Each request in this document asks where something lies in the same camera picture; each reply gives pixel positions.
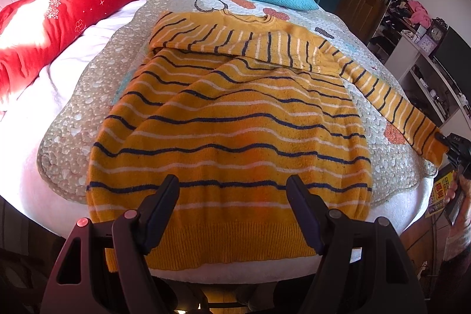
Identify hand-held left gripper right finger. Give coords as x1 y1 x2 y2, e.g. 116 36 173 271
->
286 174 430 314

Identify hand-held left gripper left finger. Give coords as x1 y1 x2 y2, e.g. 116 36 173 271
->
40 174 181 314

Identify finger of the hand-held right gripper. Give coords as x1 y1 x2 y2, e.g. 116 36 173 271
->
435 132 452 156

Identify yellow striped sweater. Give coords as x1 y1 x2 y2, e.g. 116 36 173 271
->
85 10 451 272

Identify person's right forearm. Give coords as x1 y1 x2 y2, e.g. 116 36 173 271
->
442 185 471 265

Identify person's right hand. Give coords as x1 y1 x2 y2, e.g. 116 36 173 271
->
445 170 471 217

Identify yellow magazine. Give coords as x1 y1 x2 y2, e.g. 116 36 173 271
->
428 174 456 220

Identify black monitor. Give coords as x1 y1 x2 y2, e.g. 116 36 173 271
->
434 26 471 79

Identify white shelf desk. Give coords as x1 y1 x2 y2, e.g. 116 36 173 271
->
383 31 471 132

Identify small purple alarm clock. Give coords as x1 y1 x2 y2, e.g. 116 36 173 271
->
419 34 437 53

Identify ornate dark table clock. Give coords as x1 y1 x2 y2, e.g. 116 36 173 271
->
429 18 448 43

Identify dark cluttered shelf rack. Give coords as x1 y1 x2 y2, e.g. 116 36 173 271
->
368 0 420 57

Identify pink cloth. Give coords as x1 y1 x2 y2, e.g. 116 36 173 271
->
408 1 432 27

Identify heart print quilted blanket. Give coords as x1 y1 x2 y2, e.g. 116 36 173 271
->
37 0 438 206

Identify white bed sheet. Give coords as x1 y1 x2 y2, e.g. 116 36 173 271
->
0 0 435 281

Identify red duvet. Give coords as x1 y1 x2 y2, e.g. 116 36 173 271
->
0 0 197 105

